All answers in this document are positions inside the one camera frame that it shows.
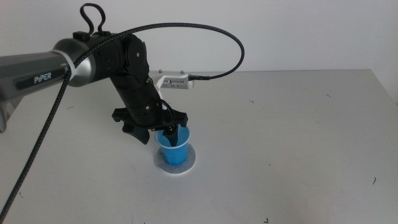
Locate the blue plastic cup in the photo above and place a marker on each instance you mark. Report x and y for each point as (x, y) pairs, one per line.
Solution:
(176, 155)

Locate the round grey cup mat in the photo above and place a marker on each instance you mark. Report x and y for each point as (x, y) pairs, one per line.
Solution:
(161, 166)

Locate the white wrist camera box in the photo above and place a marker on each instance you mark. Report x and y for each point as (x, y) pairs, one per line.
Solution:
(177, 83)

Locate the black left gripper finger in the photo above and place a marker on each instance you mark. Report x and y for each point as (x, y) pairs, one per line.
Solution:
(172, 137)
(140, 133)

